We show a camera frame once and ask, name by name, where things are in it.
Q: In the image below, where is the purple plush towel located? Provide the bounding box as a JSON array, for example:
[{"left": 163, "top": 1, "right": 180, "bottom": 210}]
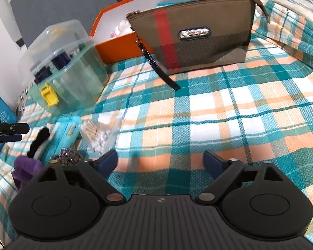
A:
[{"left": 12, "top": 155, "right": 45, "bottom": 192}]

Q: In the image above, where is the striped bed sheet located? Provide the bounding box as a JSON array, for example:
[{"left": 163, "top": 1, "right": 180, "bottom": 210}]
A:
[{"left": 16, "top": 83, "right": 35, "bottom": 116}]

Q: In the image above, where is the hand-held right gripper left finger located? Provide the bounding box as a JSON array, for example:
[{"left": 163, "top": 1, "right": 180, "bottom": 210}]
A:
[{"left": 26, "top": 150, "right": 126, "bottom": 206}]

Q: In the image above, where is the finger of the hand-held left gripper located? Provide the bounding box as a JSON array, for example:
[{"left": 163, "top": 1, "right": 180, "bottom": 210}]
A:
[
  {"left": 0, "top": 135, "right": 23, "bottom": 144},
  {"left": 0, "top": 124, "right": 30, "bottom": 135}
]

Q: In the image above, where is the orange box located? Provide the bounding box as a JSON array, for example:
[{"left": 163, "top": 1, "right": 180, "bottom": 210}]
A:
[{"left": 90, "top": 0, "right": 208, "bottom": 65}]

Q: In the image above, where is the steel wool scourer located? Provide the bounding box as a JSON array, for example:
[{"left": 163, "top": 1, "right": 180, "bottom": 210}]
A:
[{"left": 49, "top": 148, "right": 84, "bottom": 167}]

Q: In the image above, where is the dark blue capped jar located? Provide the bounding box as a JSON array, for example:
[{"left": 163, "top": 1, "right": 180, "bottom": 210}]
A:
[{"left": 33, "top": 67, "right": 52, "bottom": 84}]

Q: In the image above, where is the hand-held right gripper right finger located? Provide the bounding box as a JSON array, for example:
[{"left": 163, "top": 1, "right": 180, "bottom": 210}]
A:
[{"left": 196, "top": 150, "right": 285, "bottom": 205}]

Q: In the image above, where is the dark blue bottle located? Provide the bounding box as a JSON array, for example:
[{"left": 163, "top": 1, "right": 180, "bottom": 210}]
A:
[{"left": 52, "top": 50, "right": 71, "bottom": 69}]

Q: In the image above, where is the teal box with yellow print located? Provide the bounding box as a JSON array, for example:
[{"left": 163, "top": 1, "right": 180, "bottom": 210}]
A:
[{"left": 0, "top": 87, "right": 19, "bottom": 164}]

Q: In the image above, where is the olive striped pouch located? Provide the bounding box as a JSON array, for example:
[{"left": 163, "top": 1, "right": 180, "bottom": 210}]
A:
[{"left": 126, "top": 0, "right": 272, "bottom": 91}]

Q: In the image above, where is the bag of cotton swabs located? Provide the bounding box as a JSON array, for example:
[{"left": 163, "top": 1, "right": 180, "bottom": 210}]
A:
[{"left": 78, "top": 118, "right": 123, "bottom": 154}]

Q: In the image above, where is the plaid blanket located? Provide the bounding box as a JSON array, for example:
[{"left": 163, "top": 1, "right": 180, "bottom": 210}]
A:
[{"left": 0, "top": 39, "right": 313, "bottom": 250}]

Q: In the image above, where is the clear plastic storage box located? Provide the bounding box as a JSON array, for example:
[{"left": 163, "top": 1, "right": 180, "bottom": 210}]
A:
[{"left": 17, "top": 19, "right": 110, "bottom": 116}]

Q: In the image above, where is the black fuzzy scrunchie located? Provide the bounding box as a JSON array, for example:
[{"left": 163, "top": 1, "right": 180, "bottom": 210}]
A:
[{"left": 29, "top": 127, "right": 50, "bottom": 159}]

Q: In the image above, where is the teal packet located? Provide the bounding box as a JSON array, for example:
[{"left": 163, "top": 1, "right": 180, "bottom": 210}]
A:
[{"left": 45, "top": 116, "right": 82, "bottom": 162}]

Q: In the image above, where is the grey headboard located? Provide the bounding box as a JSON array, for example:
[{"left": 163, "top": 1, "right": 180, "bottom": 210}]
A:
[{"left": 10, "top": 0, "right": 232, "bottom": 50}]

